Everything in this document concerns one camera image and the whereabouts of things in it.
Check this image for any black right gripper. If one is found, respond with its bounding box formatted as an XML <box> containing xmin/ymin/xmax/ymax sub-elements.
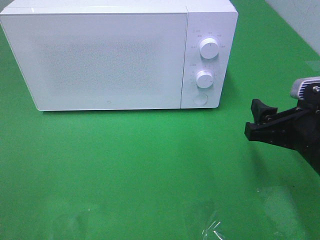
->
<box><xmin>244</xmin><ymin>99</ymin><xmax>320</xmax><ymax>174</ymax></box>

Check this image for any round door release button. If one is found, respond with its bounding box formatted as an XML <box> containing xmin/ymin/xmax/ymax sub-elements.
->
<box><xmin>193</xmin><ymin>93</ymin><xmax>208</xmax><ymax>106</ymax></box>

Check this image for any white microwave knob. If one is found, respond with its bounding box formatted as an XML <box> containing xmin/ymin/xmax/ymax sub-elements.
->
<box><xmin>199</xmin><ymin>37</ymin><xmax>220</xmax><ymax>60</ymax></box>
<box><xmin>196</xmin><ymin>70</ymin><xmax>214</xmax><ymax>89</ymax></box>

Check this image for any white microwave door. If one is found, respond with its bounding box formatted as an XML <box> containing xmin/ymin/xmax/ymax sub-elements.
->
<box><xmin>0</xmin><ymin>13</ymin><xmax>187</xmax><ymax>111</ymax></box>

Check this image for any white microwave oven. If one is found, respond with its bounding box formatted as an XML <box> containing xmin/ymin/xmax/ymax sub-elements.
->
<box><xmin>0</xmin><ymin>0</ymin><xmax>238</xmax><ymax>111</ymax></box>

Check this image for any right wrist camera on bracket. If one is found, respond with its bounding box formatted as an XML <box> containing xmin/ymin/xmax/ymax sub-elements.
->
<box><xmin>290</xmin><ymin>76</ymin><xmax>320</xmax><ymax>109</ymax></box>

